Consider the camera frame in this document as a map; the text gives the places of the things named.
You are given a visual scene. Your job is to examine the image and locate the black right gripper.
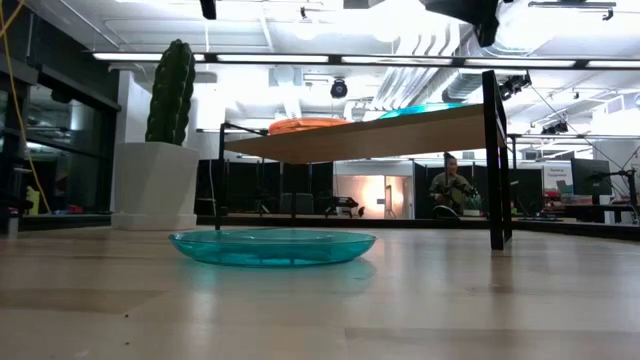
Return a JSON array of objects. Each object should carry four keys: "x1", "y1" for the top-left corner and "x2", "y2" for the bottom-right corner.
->
[{"x1": 423, "y1": 0, "x2": 501, "y2": 49}]

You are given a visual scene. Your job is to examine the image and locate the teal translucent plastic plate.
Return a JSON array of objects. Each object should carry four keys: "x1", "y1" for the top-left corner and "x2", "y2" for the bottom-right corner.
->
[
  {"x1": 377, "y1": 101, "x2": 470, "y2": 122},
  {"x1": 168, "y1": 228, "x2": 378, "y2": 268}
]

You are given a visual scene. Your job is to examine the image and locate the wooden shelf with black legs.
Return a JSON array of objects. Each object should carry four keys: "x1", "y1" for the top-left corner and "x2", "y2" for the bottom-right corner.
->
[{"x1": 215, "y1": 69, "x2": 514, "y2": 251}]

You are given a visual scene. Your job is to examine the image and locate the black track spotlight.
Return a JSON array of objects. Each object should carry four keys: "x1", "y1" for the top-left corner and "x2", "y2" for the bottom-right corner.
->
[
  {"x1": 541, "y1": 120, "x2": 570, "y2": 136},
  {"x1": 498, "y1": 72, "x2": 533, "y2": 102}
]

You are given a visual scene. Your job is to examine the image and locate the green cactus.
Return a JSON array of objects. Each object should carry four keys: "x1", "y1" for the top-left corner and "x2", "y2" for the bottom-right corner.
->
[{"x1": 144, "y1": 38, "x2": 197, "y2": 147}]

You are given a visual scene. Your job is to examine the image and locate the black bar with light strips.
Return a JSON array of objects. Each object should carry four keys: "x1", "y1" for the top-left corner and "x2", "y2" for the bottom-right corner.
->
[{"x1": 91, "y1": 50, "x2": 640, "y2": 70}]

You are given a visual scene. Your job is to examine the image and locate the person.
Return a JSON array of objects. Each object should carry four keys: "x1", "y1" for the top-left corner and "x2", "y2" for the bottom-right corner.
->
[{"x1": 427, "y1": 151, "x2": 480, "y2": 220}]

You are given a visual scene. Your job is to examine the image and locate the black computer monitor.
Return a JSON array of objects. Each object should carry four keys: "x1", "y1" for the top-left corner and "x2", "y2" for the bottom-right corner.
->
[{"x1": 570, "y1": 158, "x2": 613, "y2": 197}]

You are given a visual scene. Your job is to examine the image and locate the white square planter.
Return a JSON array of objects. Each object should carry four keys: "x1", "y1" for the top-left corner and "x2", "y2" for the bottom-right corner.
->
[{"x1": 110, "y1": 141, "x2": 202, "y2": 232}]

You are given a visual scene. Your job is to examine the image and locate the black partition panels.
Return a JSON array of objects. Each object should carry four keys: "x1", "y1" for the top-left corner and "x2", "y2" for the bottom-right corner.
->
[{"x1": 195, "y1": 158, "x2": 335, "y2": 217}]

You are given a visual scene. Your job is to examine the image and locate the black framed glass partition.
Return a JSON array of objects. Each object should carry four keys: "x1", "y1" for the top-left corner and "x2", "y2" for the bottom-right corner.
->
[{"x1": 0, "y1": 0, "x2": 122, "y2": 234}]

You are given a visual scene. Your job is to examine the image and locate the black stand with boom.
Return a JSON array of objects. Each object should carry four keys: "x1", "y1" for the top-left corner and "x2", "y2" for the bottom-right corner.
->
[{"x1": 589, "y1": 168, "x2": 640, "y2": 224}]

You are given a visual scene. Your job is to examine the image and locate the small black wheeled device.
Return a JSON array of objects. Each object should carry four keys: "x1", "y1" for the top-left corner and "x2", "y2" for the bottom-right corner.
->
[{"x1": 323, "y1": 195, "x2": 367, "y2": 218}]

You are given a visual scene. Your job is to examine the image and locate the white wall sign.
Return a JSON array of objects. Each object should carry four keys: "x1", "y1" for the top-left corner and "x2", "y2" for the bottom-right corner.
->
[{"x1": 542, "y1": 164, "x2": 574, "y2": 191}]

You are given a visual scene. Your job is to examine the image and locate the yellow cable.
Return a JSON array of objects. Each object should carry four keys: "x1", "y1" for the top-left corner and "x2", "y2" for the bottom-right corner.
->
[{"x1": 0, "y1": 0, "x2": 52, "y2": 215}]

